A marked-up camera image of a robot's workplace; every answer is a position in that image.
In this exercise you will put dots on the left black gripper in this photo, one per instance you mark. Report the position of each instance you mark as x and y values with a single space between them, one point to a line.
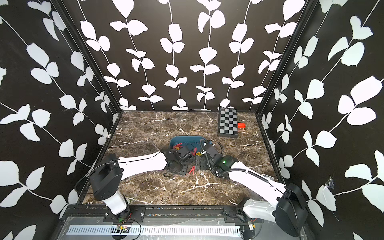
184 172

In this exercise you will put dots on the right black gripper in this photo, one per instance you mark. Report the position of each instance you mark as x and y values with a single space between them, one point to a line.
206 151

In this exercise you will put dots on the teal plastic storage box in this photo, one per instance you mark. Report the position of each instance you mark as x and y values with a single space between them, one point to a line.
190 142

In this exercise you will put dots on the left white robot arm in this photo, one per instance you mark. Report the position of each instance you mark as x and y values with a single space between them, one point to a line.
106 177

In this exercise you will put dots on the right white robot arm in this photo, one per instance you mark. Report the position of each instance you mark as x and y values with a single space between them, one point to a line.
286 206

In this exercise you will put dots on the red clothespin in box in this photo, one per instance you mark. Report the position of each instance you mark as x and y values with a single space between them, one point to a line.
178 146

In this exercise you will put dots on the black white checkerboard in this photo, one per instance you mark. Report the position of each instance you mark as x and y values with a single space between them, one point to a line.
228 123

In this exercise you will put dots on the small red block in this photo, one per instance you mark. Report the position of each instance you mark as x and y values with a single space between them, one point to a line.
241 125

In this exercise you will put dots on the small circuit board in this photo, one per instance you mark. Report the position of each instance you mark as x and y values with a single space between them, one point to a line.
120 230

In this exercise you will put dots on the black front mounting rail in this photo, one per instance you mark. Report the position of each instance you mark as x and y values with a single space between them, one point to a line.
231 214

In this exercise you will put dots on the white perforated rail strip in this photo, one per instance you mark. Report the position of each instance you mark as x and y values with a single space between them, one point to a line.
105 230

